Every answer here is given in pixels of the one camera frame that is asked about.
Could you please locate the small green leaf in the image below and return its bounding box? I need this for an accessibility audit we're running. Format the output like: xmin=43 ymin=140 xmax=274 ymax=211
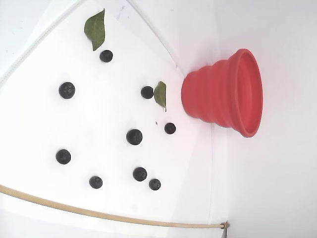
xmin=154 ymin=81 xmax=167 ymax=112

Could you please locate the dark blueberry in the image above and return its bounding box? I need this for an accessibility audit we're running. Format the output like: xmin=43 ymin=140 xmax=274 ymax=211
xmin=55 ymin=148 xmax=72 ymax=165
xmin=132 ymin=167 xmax=148 ymax=182
xmin=126 ymin=128 xmax=144 ymax=146
xmin=148 ymin=178 xmax=161 ymax=191
xmin=164 ymin=122 xmax=177 ymax=135
xmin=58 ymin=81 xmax=76 ymax=100
xmin=140 ymin=85 xmax=155 ymax=100
xmin=89 ymin=176 xmax=104 ymax=189
xmin=99 ymin=49 xmax=114 ymax=63

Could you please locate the white paper sheet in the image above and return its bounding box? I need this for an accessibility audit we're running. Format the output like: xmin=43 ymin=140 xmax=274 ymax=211
xmin=0 ymin=0 xmax=215 ymax=238

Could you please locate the red collapsible silicone cup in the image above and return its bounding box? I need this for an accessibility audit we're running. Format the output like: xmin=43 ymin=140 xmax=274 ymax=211
xmin=180 ymin=48 xmax=264 ymax=139

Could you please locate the large green leaf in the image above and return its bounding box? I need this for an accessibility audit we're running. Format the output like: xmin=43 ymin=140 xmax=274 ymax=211
xmin=84 ymin=8 xmax=106 ymax=52

